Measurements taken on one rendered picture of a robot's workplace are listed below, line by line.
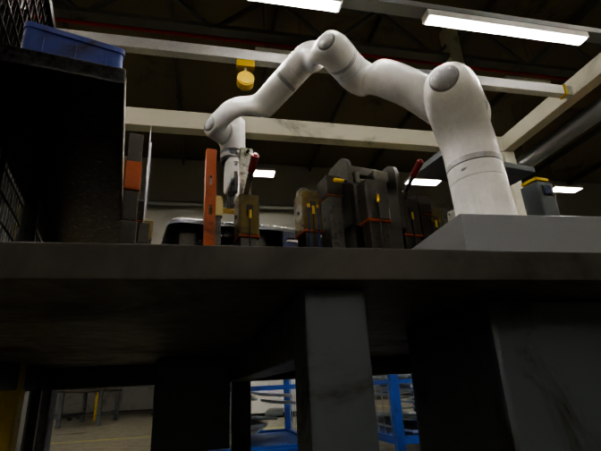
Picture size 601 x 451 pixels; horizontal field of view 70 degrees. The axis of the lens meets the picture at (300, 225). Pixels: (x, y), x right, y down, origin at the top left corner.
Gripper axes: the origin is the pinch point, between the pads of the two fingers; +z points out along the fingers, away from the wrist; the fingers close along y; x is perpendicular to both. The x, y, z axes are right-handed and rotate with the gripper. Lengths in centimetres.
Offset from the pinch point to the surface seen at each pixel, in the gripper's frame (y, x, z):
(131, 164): -18.5, 30.8, -0.2
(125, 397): 1200, 7, 59
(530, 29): 57, -263, -211
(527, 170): -40, -84, -4
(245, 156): -17.1, 0.3, -8.4
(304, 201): -22.8, -15.2, 6.9
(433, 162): -36, -52, -4
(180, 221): -10.4, 17.2, 11.3
